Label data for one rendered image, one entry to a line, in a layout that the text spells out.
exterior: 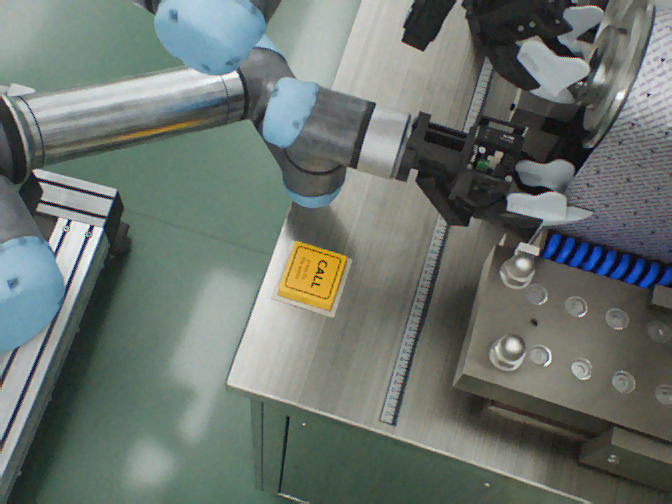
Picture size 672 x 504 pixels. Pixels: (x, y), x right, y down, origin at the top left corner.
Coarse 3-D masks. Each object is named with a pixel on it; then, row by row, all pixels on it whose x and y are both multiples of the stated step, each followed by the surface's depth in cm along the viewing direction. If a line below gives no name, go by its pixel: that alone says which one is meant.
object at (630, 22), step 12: (636, 12) 86; (624, 24) 89; (636, 24) 85; (648, 36) 84; (624, 48) 85; (624, 60) 84; (636, 72) 84; (612, 84) 85; (612, 96) 85; (624, 96) 85; (588, 108) 93; (600, 108) 87; (588, 120) 91; (612, 120) 87
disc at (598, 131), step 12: (636, 0) 90; (648, 0) 85; (648, 12) 83; (648, 24) 83; (636, 36) 84; (636, 48) 83; (636, 60) 82; (624, 72) 84; (624, 84) 83; (612, 108) 84; (600, 120) 87; (588, 132) 91; (600, 132) 86; (588, 144) 89
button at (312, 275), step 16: (304, 256) 116; (320, 256) 116; (336, 256) 116; (288, 272) 115; (304, 272) 115; (320, 272) 115; (336, 272) 115; (288, 288) 114; (304, 288) 114; (320, 288) 114; (336, 288) 114; (320, 304) 114
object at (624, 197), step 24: (600, 168) 93; (624, 168) 92; (576, 192) 99; (600, 192) 97; (624, 192) 96; (648, 192) 95; (600, 216) 102; (624, 216) 100; (648, 216) 99; (576, 240) 108; (600, 240) 107; (624, 240) 105; (648, 240) 104
